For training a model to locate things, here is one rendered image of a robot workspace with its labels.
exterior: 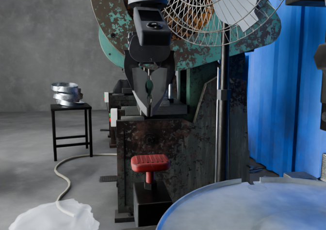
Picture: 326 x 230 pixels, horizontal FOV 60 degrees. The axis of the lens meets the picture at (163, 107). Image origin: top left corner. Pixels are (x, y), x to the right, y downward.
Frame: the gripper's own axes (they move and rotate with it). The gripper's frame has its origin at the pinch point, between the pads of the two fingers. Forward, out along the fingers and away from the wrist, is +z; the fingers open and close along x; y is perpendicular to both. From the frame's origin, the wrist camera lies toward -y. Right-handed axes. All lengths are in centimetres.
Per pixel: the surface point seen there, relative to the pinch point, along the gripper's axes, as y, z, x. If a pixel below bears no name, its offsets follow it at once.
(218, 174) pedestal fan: 54, 34, -34
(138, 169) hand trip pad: -2.8, 10.0, 2.3
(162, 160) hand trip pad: -1.3, 9.1, -2.1
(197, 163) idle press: 119, 52, -44
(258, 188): -20.3, 7.0, -10.9
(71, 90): 251, 14, 54
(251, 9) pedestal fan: 38, -26, -37
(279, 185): -19.7, 7.0, -14.0
